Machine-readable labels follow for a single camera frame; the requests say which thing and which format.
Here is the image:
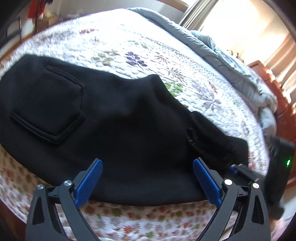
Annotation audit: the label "striped curtain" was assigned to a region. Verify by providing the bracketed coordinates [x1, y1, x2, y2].
[179, 0, 216, 32]

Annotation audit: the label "grey-blue duvet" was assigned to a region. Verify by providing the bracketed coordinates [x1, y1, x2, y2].
[127, 7, 278, 139]

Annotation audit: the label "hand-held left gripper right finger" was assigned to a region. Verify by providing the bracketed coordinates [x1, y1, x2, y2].
[192, 158, 271, 241]

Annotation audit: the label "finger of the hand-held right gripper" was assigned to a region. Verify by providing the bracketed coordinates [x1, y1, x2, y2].
[228, 163, 264, 186]

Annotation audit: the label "floral quilted bedspread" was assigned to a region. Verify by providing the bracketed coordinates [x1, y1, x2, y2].
[0, 8, 278, 241]

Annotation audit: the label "black pants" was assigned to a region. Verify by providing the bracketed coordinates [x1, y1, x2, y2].
[0, 54, 249, 207]

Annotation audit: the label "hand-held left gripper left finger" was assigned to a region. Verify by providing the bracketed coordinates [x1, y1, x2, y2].
[25, 158, 103, 241]

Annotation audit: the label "clutter on headboard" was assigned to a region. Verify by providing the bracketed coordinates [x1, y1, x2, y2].
[226, 48, 246, 63]

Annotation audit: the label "wooden headboard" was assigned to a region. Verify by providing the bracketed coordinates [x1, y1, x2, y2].
[247, 60, 292, 142]

